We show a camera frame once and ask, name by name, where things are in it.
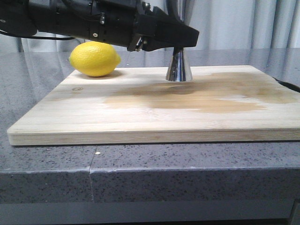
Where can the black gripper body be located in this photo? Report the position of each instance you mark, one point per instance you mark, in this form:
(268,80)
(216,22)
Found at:
(127,23)

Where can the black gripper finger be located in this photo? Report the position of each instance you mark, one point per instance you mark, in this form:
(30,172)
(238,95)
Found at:
(160,30)

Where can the steel double jigger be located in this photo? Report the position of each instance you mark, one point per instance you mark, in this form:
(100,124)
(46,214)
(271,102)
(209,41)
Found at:
(179,68)

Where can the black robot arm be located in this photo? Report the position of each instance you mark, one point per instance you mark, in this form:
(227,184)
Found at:
(24,18)

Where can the yellow lemon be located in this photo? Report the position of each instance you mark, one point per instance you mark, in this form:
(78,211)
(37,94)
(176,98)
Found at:
(94,58)

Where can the grey curtain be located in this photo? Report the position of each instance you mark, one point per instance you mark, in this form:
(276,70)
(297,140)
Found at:
(237,24)

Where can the wooden cutting board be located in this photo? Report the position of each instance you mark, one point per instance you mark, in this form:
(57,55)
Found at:
(138,105)

